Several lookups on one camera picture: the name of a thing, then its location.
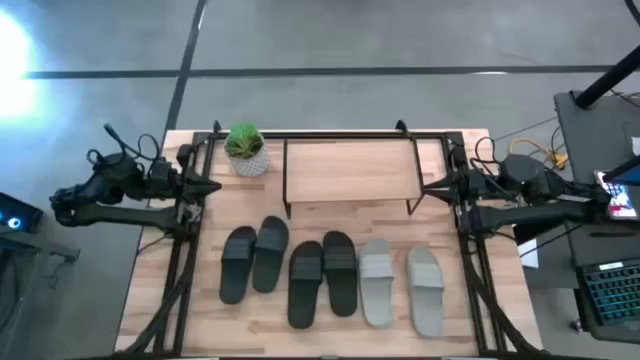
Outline thick black pole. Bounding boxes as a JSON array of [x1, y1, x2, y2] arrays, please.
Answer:
[[573, 45, 640, 110]]

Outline laptop with backlit keyboard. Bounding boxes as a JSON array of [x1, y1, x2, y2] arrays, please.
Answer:
[[574, 257, 640, 331]]

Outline dark blue tablet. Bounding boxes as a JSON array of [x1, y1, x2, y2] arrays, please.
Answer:
[[602, 155, 640, 187]]

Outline black slanted bar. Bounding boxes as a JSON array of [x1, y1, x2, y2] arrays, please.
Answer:
[[513, 227, 541, 246]]

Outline green plant in white pot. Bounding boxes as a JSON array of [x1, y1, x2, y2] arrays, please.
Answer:
[[223, 122, 271, 179]]

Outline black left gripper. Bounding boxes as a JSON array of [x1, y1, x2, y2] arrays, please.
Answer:
[[172, 167, 223, 203]]

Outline grey rubber slide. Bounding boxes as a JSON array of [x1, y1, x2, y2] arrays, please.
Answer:
[[358, 238, 396, 328], [405, 247, 446, 338]]

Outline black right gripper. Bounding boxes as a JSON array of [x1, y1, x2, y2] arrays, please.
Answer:
[[422, 168, 472, 206]]

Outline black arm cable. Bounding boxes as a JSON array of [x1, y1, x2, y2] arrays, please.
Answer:
[[472, 135, 497, 167], [85, 123, 162, 169]]

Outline yellow cable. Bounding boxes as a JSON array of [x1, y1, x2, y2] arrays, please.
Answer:
[[508, 137, 570, 171]]

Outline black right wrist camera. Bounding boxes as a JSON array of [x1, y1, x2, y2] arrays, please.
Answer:
[[451, 143, 469, 169]]

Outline wooden shelf with black frame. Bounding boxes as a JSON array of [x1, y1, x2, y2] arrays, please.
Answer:
[[282, 137, 426, 220]]

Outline black rubber slide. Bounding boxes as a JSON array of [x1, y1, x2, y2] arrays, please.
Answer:
[[218, 225, 258, 305], [322, 230, 359, 318], [251, 215, 290, 294], [287, 240, 325, 330]]

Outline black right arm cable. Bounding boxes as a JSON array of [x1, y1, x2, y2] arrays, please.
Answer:
[[472, 135, 497, 167]]

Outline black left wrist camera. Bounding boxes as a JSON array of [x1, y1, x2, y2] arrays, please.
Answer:
[[175, 143, 195, 169]]

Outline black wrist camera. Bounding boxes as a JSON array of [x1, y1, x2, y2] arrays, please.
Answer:
[[451, 143, 469, 169], [175, 143, 195, 169]]

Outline grey side desk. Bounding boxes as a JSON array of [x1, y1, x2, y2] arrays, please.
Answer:
[[553, 89, 640, 346]]

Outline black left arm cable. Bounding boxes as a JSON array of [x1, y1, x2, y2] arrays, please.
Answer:
[[85, 123, 162, 169]]

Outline grey metal stand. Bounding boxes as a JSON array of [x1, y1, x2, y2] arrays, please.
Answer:
[[0, 224, 81, 360]]

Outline smartphone with lit screen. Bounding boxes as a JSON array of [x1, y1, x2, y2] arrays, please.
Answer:
[[593, 169, 640, 221]]

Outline white paper sheet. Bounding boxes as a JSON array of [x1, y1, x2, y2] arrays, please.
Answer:
[[517, 238, 540, 270]]

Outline black device with blue light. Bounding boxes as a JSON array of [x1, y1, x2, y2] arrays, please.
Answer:
[[0, 192, 44, 234]]

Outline black metal rig frame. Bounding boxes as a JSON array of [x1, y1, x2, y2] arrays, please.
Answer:
[[113, 119, 546, 360]]

